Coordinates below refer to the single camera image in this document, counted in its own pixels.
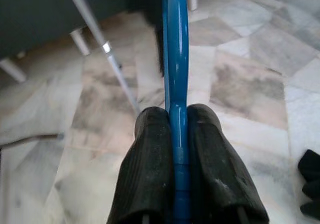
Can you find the clothes hanger with blue hook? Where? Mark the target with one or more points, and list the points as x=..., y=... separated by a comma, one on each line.
x=176, y=46

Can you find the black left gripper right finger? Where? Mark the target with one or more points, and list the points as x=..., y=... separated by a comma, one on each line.
x=217, y=179

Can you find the silver metal clothes rack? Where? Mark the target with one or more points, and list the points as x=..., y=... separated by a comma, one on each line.
x=106, y=48

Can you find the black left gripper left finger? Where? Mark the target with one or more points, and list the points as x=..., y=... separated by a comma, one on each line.
x=147, y=171

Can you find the black t-shirt with white text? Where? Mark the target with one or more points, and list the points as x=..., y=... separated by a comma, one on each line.
x=310, y=184

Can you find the black low TV cabinet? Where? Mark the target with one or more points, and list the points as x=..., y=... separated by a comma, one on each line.
x=37, y=13

